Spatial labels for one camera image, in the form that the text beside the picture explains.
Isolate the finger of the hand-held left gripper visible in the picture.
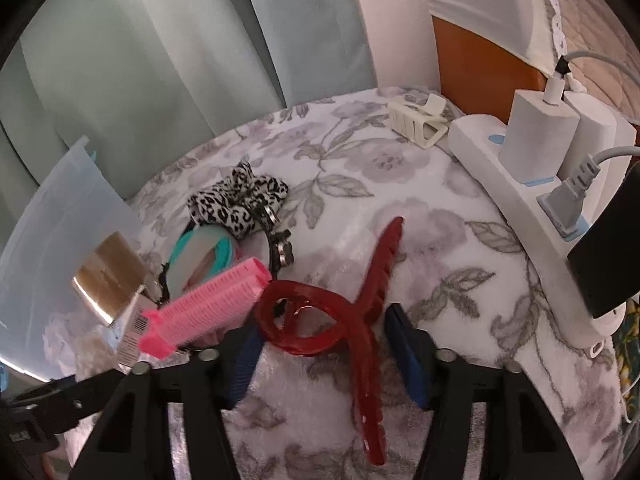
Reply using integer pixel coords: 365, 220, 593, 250
10, 371, 126, 433

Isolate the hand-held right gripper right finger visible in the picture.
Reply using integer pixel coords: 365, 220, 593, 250
384, 304, 583, 480

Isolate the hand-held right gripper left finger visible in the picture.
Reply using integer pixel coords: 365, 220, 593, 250
67, 326, 264, 480

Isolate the red hair claw clip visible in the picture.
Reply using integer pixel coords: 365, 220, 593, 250
255, 216, 406, 467

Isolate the pink hair roller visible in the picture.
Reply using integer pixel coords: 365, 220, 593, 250
140, 257, 272, 359

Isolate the white barcode box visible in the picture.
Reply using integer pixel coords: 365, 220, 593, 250
117, 292, 162, 376

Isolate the teal elastic hair band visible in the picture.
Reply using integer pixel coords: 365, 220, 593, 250
167, 225, 237, 303

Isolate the brown tape roll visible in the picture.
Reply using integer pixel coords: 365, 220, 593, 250
70, 232, 148, 328

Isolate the leopard print scrunchie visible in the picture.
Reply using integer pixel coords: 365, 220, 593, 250
187, 161, 290, 239

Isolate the clear plastic container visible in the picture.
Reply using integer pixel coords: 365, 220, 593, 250
0, 136, 146, 381

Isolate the floral grey blanket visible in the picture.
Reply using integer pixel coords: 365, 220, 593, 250
42, 87, 631, 480

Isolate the white power strip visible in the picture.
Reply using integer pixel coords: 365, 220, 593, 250
448, 115, 638, 348

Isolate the grey power plug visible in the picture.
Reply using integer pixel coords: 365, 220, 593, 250
537, 146, 640, 237

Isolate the black power adapter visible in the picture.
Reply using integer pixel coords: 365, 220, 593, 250
567, 162, 640, 318

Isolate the cream hair claw clip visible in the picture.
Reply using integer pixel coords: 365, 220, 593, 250
389, 94, 449, 149

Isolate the white charger adapter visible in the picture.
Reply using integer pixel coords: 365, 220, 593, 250
501, 90, 581, 183
557, 91, 619, 181

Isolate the wooden headboard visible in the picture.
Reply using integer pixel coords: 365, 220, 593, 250
432, 12, 547, 126

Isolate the pale green curtain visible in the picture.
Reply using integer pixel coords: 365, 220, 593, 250
0, 0, 383, 221

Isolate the quilted beige bedspread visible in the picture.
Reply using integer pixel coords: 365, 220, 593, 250
540, 0, 640, 126

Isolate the white charging cable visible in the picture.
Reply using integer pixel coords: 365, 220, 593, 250
545, 50, 640, 104

